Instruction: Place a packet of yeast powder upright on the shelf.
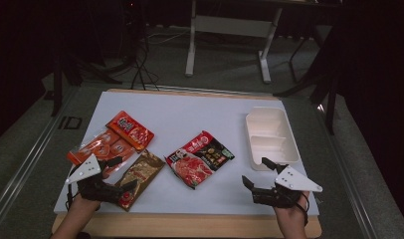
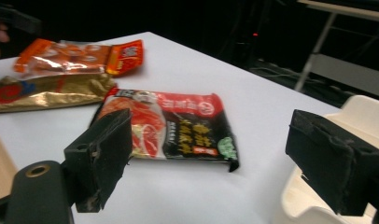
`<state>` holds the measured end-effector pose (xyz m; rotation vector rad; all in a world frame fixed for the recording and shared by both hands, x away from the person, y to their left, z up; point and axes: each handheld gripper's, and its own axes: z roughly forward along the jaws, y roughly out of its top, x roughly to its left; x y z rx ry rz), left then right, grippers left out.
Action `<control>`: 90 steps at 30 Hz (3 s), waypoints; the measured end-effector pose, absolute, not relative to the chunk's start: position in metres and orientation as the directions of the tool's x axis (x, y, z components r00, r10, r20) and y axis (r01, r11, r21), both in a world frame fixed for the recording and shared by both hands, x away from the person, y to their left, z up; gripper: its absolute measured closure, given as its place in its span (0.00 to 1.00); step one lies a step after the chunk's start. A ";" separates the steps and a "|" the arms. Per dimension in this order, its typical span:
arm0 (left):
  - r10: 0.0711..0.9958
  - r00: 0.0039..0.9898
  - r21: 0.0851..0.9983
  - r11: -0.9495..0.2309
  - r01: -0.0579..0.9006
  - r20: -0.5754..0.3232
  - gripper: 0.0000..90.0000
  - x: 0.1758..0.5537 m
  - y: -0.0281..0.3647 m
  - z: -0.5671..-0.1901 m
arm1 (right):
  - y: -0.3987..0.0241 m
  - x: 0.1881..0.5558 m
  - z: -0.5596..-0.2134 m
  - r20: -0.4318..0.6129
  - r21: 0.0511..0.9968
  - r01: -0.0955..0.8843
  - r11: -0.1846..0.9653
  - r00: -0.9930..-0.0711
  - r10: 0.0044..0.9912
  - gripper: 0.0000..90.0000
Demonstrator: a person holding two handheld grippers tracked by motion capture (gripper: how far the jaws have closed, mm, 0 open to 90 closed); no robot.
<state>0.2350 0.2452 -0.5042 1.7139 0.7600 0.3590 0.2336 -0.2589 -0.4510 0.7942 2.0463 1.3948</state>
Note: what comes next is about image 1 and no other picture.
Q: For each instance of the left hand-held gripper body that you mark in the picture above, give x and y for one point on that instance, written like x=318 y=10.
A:
x=85 y=170

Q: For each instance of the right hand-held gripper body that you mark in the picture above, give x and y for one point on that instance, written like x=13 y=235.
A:
x=298 y=181

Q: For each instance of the clear bag of orange sachets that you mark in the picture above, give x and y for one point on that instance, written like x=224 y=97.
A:
x=105 y=147

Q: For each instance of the brown gold seasoning packet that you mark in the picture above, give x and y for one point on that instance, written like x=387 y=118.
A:
x=143 y=171

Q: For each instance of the white divided plastic container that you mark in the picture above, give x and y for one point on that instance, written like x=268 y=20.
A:
x=271 y=136

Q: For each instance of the small red sauce packet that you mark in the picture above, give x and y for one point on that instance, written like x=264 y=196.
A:
x=130 y=130

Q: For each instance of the red black soup base packet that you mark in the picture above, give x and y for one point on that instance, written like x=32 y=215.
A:
x=200 y=159

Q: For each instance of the person's right hand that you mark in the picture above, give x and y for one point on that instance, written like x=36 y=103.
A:
x=291 y=214

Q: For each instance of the person's left hand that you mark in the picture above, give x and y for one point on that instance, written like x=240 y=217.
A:
x=85 y=205

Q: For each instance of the white table mat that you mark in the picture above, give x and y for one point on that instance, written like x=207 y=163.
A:
x=190 y=113

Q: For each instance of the metal floor rail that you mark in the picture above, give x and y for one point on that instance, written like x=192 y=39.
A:
x=24 y=167
x=349 y=186

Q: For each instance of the black chair frame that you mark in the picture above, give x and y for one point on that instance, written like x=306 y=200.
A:
x=331 y=96

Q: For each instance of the white metal desk frame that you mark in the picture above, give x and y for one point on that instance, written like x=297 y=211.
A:
x=230 y=26

